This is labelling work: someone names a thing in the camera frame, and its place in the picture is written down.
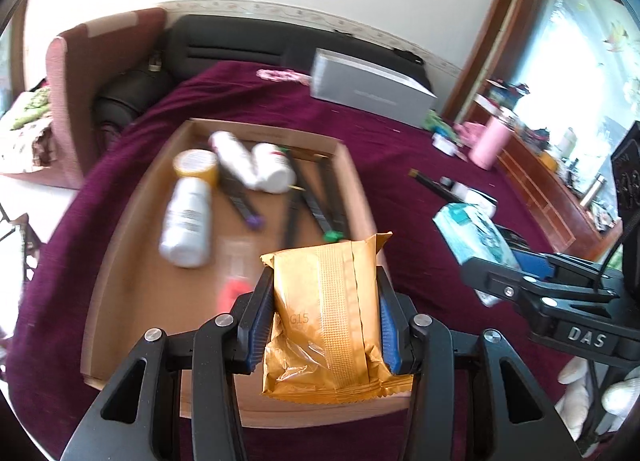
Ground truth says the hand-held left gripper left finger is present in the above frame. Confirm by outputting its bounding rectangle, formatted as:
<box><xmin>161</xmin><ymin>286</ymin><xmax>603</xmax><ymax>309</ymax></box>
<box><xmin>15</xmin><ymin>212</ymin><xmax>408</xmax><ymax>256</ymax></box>
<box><xmin>60</xmin><ymin>268</ymin><xmax>276</xmax><ymax>461</ymax></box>

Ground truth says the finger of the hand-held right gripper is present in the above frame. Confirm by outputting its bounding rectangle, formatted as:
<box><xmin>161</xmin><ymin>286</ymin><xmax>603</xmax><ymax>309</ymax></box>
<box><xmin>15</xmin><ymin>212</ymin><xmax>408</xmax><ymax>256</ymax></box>
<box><xmin>462</xmin><ymin>257</ymin><xmax>621</xmax><ymax>314</ymax></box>
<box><xmin>515</xmin><ymin>252</ymin><xmax>623</xmax><ymax>292</ymax></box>

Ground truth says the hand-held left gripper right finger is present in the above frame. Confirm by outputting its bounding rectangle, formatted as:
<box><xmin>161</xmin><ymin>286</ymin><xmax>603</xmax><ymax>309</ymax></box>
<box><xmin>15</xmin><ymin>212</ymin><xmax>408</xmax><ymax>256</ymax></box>
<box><xmin>376</xmin><ymin>266</ymin><xmax>583</xmax><ymax>461</ymax></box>

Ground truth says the red white tube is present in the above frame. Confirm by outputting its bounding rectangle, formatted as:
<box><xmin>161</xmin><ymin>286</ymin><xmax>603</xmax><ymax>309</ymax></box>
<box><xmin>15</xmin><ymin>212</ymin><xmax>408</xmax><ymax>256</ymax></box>
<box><xmin>215</xmin><ymin>236</ymin><xmax>258</xmax><ymax>314</ymax></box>

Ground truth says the white teal tissue pack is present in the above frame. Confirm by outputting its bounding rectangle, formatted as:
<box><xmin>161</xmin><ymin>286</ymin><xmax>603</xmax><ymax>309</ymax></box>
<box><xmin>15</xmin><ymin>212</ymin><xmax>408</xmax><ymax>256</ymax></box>
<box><xmin>432</xmin><ymin>202</ymin><xmax>523</xmax><ymax>307</ymax></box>

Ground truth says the yellow snack packet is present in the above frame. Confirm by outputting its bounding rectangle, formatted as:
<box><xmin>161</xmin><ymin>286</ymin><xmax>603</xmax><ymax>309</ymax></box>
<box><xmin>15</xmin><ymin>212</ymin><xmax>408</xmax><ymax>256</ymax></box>
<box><xmin>259</xmin><ymin>231</ymin><xmax>415</xmax><ymax>404</ymax></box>

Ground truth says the brown cardboard tray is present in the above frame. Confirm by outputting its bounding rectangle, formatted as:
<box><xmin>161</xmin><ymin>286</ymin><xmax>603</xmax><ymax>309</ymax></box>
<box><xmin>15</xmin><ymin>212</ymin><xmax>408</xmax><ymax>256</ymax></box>
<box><xmin>80</xmin><ymin>117</ymin><xmax>416</xmax><ymax>429</ymax></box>

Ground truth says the purple cap black marker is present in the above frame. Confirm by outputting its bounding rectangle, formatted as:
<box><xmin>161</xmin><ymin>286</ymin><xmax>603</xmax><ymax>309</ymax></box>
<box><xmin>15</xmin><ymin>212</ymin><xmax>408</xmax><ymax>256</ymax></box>
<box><xmin>217</xmin><ymin>176</ymin><xmax>264</xmax><ymax>232</ymax></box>

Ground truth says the large white bottle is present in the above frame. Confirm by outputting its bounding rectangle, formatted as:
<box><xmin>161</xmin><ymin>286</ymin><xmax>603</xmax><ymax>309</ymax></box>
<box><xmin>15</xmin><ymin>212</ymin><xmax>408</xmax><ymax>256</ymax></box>
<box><xmin>159</xmin><ymin>176</ymin><xmax>213</xmax><ymax>269</ymax></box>

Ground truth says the green cap black marker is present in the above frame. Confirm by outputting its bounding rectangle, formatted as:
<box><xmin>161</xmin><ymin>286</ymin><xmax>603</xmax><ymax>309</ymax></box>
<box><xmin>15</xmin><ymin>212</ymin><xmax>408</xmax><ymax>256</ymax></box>
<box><xmin>290</xmin><ymin>156</ymin><xmax>346</xmax><ymax>244</ymax></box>

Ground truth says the small white bottle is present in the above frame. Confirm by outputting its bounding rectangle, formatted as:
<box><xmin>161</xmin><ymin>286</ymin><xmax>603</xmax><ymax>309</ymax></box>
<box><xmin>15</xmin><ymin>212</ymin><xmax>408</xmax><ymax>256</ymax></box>
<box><xmin>250</xmin><ymin>142</ymin><xmax>297</xmax><ymax>194</ymax></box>

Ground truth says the medium white bottle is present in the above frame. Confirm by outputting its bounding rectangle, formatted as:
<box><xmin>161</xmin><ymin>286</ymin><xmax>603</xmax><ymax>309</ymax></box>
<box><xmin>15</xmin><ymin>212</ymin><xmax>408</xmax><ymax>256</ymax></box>
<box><xmin>207</xmin><ymin>130</ymin><xmax>261</xmax><ymax>189</ymax></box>

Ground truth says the round jar with white lid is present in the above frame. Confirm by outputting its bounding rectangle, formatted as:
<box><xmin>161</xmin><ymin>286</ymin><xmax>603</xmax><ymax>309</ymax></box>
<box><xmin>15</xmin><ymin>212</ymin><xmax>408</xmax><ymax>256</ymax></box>
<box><xmin>171</xmin><ymin>148</ymin><xmax>221</xmax><ymax>187</ymax></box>

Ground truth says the person's right hand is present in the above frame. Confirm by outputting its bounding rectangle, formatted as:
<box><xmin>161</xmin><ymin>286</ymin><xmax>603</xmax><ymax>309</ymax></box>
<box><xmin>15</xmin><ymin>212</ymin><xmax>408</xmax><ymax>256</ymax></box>
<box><xmin>556</xmin><ymin>357</ymin><xmax>640</xmax><ymax>442</ymax></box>

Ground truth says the wooden cabinet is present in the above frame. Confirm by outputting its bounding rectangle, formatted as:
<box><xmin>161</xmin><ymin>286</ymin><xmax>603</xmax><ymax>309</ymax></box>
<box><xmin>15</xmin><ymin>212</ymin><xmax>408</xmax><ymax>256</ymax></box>
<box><xmin>452</xmin><ymin>106</ymin><xmax>626</xmax><ymax>262</ymax></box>

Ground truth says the steel thermos flask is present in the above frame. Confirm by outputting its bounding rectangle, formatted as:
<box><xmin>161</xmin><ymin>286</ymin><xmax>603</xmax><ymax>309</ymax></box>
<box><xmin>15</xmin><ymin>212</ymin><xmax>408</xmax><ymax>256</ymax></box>
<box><xmin>580</xmin><ymin>174</ymin><xmax>606</xmax><ymax>207</ymax></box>

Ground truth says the olive cap black marker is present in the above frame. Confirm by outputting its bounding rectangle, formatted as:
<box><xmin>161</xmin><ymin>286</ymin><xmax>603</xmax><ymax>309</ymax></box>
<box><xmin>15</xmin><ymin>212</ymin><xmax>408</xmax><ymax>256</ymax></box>
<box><xmin>409</xmin><ymin>168</ymin><xmax>453</xmax><ymax>194</ymax></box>

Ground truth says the pink thermos bottle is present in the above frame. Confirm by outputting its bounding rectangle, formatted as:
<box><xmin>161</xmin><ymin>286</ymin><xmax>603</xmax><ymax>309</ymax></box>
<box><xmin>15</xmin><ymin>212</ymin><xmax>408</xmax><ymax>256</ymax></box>
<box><xmin>467</xmin><ymin>114</ymin><xmax>516</xmax><ymax>171</ymax></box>

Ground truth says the maroon velvet cloth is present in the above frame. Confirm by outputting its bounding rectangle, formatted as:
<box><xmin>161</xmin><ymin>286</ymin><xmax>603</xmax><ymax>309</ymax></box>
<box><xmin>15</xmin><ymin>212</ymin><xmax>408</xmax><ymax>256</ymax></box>
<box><xmin>12</xmin><ymin>60</ymin><xmax>581</xmax><ymax>461</ymax></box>

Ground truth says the pink plush toy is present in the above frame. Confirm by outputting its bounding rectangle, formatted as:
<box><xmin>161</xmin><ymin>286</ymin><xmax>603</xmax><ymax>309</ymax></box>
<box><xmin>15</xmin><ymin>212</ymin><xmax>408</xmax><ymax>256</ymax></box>
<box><xmin>454</xmin><ymin>122</ymin><xmax>485</xmax><ymax>146</ymax></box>

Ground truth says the colourful cardboard box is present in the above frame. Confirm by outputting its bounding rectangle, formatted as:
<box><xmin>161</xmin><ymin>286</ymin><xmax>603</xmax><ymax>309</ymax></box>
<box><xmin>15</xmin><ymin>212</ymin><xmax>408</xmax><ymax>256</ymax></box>
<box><xmin>475</xmin><ymin>81</ymin><xmax>531</xmax><ymax>112</ymax></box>

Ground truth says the green cloth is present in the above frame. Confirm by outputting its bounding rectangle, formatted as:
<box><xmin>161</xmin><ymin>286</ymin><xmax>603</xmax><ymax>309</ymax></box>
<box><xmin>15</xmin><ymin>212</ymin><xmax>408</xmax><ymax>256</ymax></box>
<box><xmin>424</xmin><ymin>110</ymin><xmax>453</xmax><ymax>134</ymax></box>

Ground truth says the grey cardboard shoe box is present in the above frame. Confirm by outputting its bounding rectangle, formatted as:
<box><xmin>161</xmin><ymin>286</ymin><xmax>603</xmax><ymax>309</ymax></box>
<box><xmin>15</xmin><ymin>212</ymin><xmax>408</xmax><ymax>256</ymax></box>
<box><xmin>310</xmin><ymin>48</ymin><xmax>438</xmax><ymax>129</ymax></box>

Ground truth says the black metal stand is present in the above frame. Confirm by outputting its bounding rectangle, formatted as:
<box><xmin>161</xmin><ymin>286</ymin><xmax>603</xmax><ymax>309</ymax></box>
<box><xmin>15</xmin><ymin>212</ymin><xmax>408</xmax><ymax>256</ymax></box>
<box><xmin>0</xmin><ymin>201</ymin><xmax>43</xmax><ymax>287</ymax></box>

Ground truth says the pink patterned cloth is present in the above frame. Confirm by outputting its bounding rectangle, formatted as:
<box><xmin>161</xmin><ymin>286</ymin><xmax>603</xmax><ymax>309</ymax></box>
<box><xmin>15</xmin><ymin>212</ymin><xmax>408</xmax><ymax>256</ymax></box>
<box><xmin>256</xmin><ymin>68</ymin><xmax>313</xmax><ymax>87</ymax></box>

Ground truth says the black leather handbag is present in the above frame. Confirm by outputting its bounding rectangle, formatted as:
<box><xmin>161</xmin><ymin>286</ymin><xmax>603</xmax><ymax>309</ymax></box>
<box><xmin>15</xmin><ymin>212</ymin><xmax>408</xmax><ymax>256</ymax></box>
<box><xmin>92</xmin><ymin>52</ymin><xmax>177</xmax><ymax>142</ymax></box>

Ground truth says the maroon upholstered armchair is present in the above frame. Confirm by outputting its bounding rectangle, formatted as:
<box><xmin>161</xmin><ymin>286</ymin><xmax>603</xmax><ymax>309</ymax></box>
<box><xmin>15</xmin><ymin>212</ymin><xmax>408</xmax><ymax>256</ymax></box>
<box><xmin>45</xmin><ymin>6</ymin><xmax>168</xmax><ymax>190</ymax></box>

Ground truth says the floral patterned cloth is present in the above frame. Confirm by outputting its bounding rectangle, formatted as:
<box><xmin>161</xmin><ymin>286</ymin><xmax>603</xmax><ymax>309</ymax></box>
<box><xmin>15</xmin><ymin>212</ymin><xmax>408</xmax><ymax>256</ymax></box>
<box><xmin>0</xmin><ymin>86</ymin><xmax>56</xmax><ymax>174</ymax></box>

